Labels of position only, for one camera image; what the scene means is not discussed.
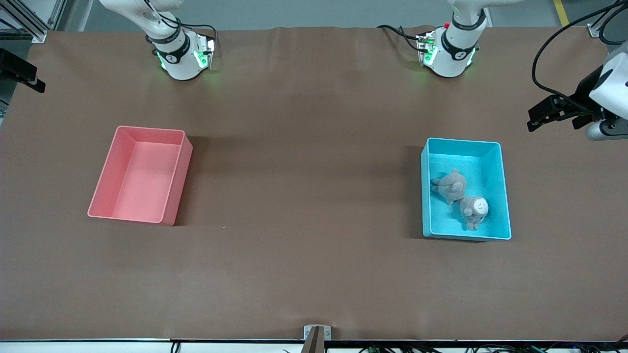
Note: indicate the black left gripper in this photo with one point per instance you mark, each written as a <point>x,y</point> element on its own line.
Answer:
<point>584,94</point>

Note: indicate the grey plush toy white face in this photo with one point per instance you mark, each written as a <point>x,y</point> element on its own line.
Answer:
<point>473,208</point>

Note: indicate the plain grey plush toy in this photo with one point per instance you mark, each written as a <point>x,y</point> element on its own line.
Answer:
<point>449,189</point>

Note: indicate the right arm base connector plate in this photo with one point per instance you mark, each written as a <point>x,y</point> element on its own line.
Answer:
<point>208,46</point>

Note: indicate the left arm base connector plate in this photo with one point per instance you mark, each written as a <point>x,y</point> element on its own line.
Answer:
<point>424,44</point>

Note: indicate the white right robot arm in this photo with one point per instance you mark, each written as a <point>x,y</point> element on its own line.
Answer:
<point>179,59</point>

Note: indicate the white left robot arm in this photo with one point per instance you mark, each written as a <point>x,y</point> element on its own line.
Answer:
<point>454,59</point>

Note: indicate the blue plastic box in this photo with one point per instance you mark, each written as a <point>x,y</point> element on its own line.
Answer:
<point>441,220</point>

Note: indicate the pink plastic box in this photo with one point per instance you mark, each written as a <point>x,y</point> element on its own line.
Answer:
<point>142,206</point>

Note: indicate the brown table cover sheet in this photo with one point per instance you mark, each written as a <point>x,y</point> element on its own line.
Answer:
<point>314,269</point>

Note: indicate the aluminium frame profile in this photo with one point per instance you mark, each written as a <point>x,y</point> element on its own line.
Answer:
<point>594,30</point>
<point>34,32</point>

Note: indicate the small metal bracket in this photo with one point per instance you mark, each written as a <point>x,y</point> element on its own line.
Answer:
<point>327,333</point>

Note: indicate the brown camera post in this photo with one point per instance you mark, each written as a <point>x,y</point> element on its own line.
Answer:
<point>314,343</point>

